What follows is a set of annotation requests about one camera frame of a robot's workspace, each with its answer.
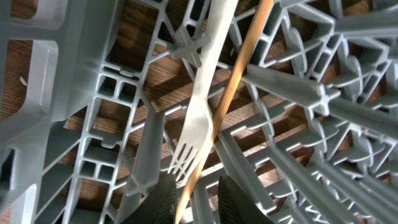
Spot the wooden chopstick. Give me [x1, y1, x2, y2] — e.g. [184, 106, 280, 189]
[175, 0, 274, 223]

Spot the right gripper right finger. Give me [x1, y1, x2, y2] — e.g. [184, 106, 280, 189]
[218, 175, 274, 224]

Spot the white plastic fork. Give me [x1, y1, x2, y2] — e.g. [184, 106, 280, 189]
[168, 0, 238, 184]

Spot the grey dishwasher rack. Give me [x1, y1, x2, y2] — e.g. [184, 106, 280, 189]
[1, 1, 397, 223]

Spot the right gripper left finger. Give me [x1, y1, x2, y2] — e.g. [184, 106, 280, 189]
[119, 174, 178, 223]

